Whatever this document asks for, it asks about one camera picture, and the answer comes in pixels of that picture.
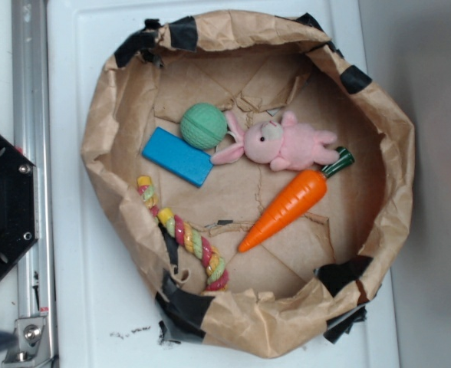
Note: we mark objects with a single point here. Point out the multicolour rope toy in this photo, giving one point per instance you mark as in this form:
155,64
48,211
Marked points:
186,236

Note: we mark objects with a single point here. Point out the aluminium extrusion rail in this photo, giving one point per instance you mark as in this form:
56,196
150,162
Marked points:
36,327

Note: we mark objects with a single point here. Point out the blue wooden block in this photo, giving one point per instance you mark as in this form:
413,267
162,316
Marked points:
178,157

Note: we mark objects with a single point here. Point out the brown paper bin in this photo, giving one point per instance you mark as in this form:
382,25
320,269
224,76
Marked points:
314,277

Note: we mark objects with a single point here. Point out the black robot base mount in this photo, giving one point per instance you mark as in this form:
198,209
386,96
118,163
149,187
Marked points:
17,206

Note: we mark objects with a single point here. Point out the orange toy carrot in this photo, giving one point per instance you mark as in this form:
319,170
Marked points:
302,193

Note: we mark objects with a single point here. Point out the white plastic tray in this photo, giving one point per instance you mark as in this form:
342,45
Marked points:
106,315

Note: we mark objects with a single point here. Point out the pink plush bunny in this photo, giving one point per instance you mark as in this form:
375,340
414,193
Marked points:
288,144

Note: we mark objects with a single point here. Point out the green rubber ball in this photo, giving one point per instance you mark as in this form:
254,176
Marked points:
203,126

